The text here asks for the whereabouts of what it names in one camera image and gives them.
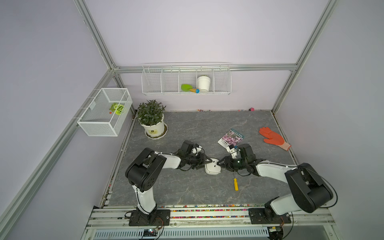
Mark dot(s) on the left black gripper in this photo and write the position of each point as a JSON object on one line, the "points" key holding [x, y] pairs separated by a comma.
{"points": [[201, 161]]}

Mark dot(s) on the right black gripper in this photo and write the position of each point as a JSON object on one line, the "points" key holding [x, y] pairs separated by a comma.
{"points": [[227, 161]]}

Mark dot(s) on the white square alarm clock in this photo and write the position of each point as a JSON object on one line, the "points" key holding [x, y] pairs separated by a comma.
{"points": [[213, 168]]}

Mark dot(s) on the yellow handled screwdriver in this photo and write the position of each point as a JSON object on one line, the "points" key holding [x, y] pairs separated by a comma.
{"points": [[236, 186]]}

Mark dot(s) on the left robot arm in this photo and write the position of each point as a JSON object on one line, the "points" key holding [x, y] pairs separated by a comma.
{"points": [[147, 166]]}

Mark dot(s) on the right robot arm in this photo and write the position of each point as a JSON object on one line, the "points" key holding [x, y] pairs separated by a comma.
{"points": [[308, 190]]}

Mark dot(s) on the flower seed packet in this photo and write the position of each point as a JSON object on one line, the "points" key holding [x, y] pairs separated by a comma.
{"points": [[232, 137]]}

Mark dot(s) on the potted green plant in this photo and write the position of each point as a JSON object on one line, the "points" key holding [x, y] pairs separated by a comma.
{"points": [[151, 118]]}

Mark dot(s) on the green toy shovel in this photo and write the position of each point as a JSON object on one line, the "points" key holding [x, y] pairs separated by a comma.
{"points": [[189, 88]]}

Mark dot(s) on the white empty pot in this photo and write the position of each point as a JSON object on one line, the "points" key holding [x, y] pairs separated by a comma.
{"points": [[204, 83]]}

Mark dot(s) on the green toy in basket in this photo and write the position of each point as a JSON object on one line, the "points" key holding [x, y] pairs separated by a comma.
{"points": [[117, 109]]}

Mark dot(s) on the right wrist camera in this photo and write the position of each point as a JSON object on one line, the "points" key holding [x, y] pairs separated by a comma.
{"points": [[233, 151]]}

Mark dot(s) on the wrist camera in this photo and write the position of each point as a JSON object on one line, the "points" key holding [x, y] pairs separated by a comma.
{"points": [[233, 151], [196, 149]]}

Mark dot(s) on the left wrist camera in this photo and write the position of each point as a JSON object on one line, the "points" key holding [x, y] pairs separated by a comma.
{"points": [[196, 149]]}

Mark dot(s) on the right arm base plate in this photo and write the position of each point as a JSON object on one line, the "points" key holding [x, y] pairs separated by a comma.
{"points": [[259, 216]]}

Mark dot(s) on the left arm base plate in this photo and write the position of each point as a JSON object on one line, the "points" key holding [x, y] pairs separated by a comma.
{"points": [[155, 218]]}

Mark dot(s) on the white wire wall shelf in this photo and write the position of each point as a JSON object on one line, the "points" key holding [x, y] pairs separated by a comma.
{"points": [[167, 80]]}

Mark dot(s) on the white wire basket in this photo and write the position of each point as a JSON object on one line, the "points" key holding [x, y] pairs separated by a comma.
{"points": [[96, 120]]}

